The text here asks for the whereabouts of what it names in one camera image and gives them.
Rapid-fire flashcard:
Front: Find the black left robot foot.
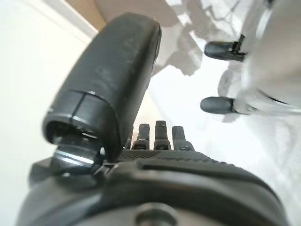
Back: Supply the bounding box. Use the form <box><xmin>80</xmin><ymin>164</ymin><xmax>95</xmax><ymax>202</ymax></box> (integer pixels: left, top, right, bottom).
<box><xmin>200</xmin><ymin>96</ymin><xmax>236</xmax><ymax>116</ymax></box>

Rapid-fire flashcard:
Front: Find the black right robot foot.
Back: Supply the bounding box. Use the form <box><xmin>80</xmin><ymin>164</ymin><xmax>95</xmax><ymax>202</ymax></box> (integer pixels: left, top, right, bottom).
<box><xmin>204</xmin><ymin>34</ymin><xmax>246</xmax><ymax>62</ymax></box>

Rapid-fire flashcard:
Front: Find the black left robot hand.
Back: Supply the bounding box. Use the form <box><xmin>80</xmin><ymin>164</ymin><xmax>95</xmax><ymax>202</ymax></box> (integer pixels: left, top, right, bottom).
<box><xmin>16</xmin><ymin>11</ymin><xmax>283</xmax><ymax>226</ymax></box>

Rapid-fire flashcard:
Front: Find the white counter cabinet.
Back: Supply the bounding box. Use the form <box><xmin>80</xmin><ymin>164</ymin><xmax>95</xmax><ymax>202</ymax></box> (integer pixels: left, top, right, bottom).
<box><xmin>0</xmin><ymin>0</ymin><xmax>106</xmax><ymax>226</ymax></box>

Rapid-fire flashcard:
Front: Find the grey robot body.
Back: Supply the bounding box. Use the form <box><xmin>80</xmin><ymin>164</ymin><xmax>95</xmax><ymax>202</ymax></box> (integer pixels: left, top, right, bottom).
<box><xmin>217</xmin><ymin>0</ymin><xmax>301</xmax><ymax>116</ymax></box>

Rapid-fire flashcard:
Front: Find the black robot foot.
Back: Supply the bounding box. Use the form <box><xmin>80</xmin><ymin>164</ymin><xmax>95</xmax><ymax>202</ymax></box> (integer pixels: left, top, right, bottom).
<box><xmin>200</xmin><ymin>96</ymin><xmax>236</xmax><ymax>116</ymax></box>
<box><xmin>204</xmin><ymin>34</ymin><xmax>246</xmax><ymax>62</ymax></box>

